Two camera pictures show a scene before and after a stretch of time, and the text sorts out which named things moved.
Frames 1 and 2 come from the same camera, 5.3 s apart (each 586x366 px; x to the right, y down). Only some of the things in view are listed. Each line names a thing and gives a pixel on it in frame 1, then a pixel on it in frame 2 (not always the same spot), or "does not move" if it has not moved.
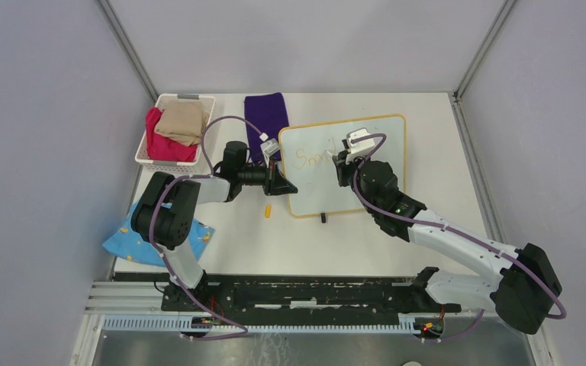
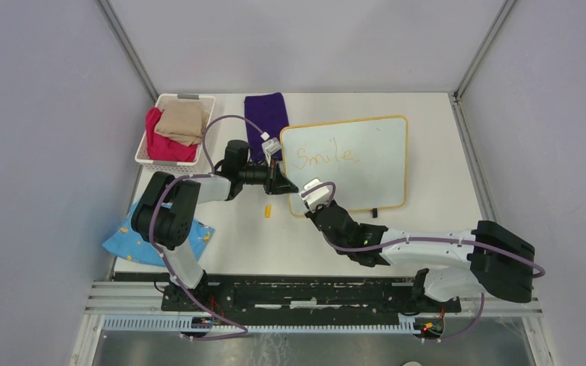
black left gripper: x=275 y=183 does not move
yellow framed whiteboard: x=311 y=170 does not move
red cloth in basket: x=162 y=147 does not move
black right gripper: x=342 y=168 → x=312 y=215
